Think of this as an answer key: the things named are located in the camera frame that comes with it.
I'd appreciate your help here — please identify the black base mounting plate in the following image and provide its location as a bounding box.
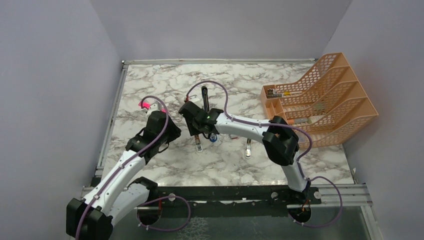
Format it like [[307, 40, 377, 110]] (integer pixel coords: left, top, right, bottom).
[[135, 185, 322, 220]]

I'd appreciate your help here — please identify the peach plastic desk organizer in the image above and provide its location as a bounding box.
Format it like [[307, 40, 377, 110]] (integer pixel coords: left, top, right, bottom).
[[260, 52, 379, 148]]

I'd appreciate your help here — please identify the pink flat plastic bar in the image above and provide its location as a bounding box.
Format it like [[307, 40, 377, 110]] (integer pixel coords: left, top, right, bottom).
[[138, 102, 150, 110]]

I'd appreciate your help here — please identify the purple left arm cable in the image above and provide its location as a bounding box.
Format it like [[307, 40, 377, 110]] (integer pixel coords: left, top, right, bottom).
[[74, 95, 192, 240]]

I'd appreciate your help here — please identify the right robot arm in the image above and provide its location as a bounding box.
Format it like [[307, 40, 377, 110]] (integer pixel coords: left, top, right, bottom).
[[178, 101, 310, 204]]

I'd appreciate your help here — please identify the black piano keyboard ruler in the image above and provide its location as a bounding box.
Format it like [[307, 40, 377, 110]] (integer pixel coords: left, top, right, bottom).
[[266, 88, 283, 99]]

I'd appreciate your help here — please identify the blue stapler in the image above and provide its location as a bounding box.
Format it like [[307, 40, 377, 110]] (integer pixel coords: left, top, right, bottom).
[[201, 86, 218, 143]]

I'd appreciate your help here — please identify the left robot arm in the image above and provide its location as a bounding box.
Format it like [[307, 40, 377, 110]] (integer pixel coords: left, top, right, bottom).
[[65, 110, 181, 240]]

